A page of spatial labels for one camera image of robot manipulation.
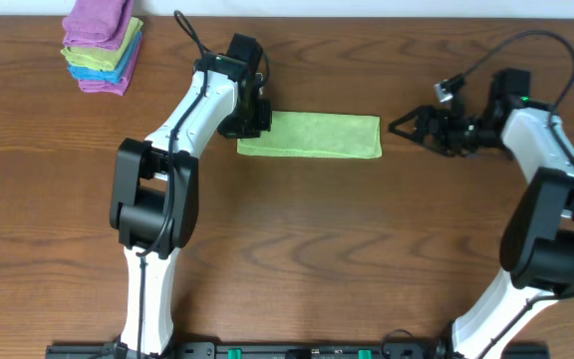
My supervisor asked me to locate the light green microfiber cloth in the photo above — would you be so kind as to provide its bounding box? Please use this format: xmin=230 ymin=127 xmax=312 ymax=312
xmin=237 ymin=111 xmax=382 ymax=160

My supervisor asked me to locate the folded purple bottom cloth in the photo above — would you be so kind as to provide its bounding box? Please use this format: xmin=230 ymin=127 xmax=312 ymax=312
xmin=78 ymin=32 xmax=143 ymax=96

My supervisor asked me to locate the folded blue cloth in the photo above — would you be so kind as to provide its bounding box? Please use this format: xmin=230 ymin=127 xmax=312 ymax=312
xmin=68 ymin=31 xmax=143 ymax=85

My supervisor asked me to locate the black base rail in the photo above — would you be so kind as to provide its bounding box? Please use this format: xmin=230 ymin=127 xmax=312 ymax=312
xmin=45 ymin=340 xmax=551 ymax=359

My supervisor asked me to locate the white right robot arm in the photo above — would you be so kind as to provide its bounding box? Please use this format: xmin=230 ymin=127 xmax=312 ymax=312
xmin=388 ymin=68 xmax=574 ymax=358

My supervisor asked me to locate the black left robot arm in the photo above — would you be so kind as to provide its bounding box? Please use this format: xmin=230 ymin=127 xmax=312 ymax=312
xmin=110 ymin=34 xmax=272 ymax=358

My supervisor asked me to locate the folded olive green cloth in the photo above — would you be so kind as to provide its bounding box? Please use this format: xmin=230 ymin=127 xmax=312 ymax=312
xmin=61 ymin=17 xmax=144 ymax=71

